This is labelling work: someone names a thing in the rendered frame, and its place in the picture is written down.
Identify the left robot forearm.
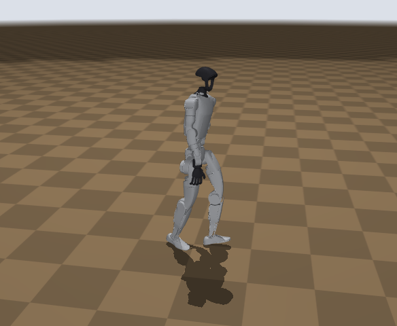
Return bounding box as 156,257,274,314
201,134,207,146

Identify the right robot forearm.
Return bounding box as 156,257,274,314
186,129,202,166

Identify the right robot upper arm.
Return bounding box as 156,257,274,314
184,98,199,136

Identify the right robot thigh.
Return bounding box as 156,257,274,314
178,156,200,212

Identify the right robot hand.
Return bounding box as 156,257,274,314
190,159,205,185

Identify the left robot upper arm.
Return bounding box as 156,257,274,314
208,97,216,130

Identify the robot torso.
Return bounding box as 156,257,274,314
184,92,213,161

